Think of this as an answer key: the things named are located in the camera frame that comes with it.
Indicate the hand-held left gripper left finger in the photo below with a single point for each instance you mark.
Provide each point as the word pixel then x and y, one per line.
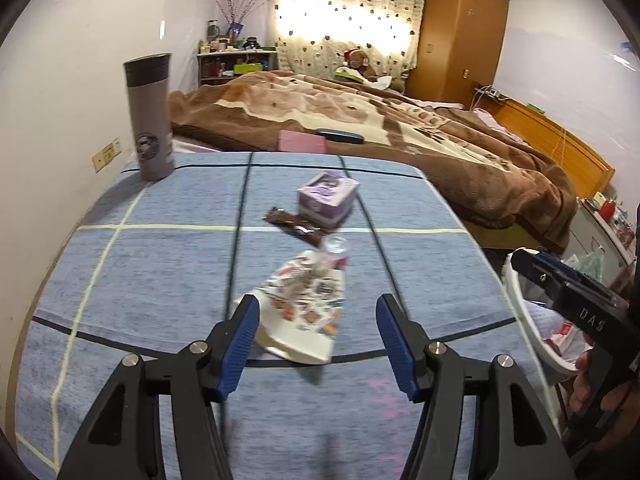
pixel 240 345

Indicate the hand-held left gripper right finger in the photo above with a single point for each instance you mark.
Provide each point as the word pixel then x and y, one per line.
pixel 400 350

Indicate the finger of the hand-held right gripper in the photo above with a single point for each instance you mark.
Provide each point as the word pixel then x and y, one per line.
pixel 552 260
pixel 535 272

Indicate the white plastic bin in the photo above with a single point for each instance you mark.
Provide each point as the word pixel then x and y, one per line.
pixel 515 300

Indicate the white printed snack bag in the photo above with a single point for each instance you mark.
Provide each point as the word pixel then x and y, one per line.
pixel 305 305

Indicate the person's right hand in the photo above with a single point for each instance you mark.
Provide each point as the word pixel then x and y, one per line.
pixel 580 385

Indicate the translucent plastic bag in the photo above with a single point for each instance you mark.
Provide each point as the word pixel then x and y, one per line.
pixel 587 265

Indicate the bedside cabinet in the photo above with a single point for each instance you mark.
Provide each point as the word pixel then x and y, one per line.
pixel 610 240

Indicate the red jar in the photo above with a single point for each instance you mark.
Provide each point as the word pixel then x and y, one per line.
pixel 608 210

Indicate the blue checked sheet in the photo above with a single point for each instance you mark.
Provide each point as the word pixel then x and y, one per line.
pixel 150 270

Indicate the wooden headboard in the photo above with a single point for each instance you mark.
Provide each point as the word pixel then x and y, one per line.
pixel 560 140

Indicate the clear plastic cup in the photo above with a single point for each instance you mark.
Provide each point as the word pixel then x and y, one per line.
pixel 335 247

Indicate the brown snack wrapper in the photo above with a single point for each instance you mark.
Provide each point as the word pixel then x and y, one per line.
pixel 290 225

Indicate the pink bedsheet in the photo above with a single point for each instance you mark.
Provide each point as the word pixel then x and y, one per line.
pixel 495 122

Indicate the purple drink carton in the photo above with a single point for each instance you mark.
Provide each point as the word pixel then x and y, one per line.
pixel 327 200

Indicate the power strip with plugs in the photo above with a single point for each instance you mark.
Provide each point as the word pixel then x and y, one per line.
pixel 489 93

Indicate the brown patterned blanket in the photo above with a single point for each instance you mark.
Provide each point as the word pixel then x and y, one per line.
pixel 400 125

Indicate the pink notebook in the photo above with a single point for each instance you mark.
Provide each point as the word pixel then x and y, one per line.
pixel 302 141

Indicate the black remote control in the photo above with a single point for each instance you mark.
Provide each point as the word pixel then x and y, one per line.
pixel 340 136

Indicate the wooden wardrobe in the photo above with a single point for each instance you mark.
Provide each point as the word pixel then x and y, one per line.
pixel 460 40

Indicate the grey thermos flask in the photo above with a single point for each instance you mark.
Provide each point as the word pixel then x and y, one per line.
pixel 150 120

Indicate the green white cloth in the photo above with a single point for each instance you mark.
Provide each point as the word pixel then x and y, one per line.
pixel 365 79

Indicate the brown teddy bear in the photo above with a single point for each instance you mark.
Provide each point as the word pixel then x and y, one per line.
pixel 360 62

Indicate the green box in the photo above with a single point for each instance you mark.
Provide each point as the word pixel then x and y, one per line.
pixel 248 68

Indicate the white cluttered shelf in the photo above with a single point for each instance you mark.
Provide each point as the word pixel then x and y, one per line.
pixel 225 67

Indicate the dotted window curtain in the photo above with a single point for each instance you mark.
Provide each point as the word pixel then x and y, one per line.
pixel 350 5

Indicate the purple dried branches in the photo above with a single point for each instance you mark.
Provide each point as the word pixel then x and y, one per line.
pixel 235 7

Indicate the beige wall socket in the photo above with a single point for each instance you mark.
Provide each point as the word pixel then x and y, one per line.
pixel 106 156

